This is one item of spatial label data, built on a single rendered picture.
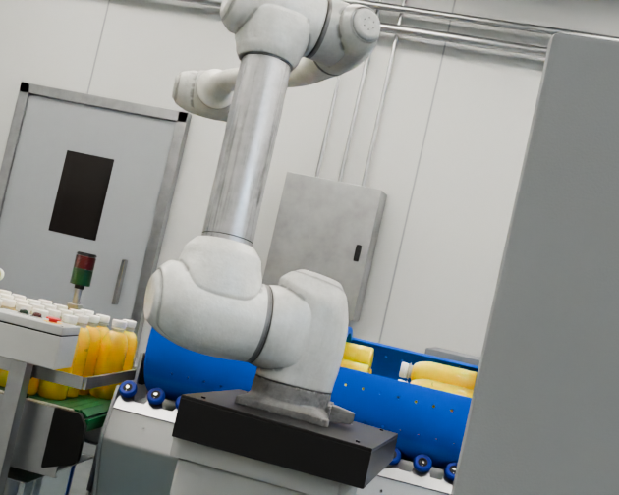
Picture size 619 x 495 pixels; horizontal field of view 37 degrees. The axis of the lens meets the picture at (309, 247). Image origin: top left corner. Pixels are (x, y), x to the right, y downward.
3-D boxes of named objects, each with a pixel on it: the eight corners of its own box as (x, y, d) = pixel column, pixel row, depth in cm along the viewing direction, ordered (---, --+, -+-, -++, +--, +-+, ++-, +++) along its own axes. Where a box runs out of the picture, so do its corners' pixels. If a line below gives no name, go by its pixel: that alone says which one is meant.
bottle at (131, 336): (106, 389, 262) (122, 324, 263) (129, 395, 261) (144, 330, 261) (95, 390, 256) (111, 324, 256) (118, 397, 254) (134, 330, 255)
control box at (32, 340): (53, 370, 212) (63, 326, 212) (-27, 350, 215) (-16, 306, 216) (71, 367, 222) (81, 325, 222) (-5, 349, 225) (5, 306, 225)
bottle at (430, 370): (485, 372, 228) (411, 356, 231) (479, 401, 227) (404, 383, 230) (483, 375, 235) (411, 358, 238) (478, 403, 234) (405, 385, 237)
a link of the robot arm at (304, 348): (346, 398, 177) (373, 286, 179) (256, 378, 171) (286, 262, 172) (316, 384, 192) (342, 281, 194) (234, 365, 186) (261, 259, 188)
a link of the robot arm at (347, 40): (362, 32, 204) (305, 12, 200) (399, 2, 188) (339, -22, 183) (351, 87, 202) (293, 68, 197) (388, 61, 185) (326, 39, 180)
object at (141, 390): (138, 402, 238) (148, 354, 239) (129, 400, 239) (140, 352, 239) (150, 398, 248) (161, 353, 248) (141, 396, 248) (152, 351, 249)
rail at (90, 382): (84, 390, 225) (87, 377, 225) (82, 389, 225) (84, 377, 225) (140, 378, 264) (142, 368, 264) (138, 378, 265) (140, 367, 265)
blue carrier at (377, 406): (490, 480, 212) (515, 358, 217) (133, 390, 227) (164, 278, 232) (482, 477, 240) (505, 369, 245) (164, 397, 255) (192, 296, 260)
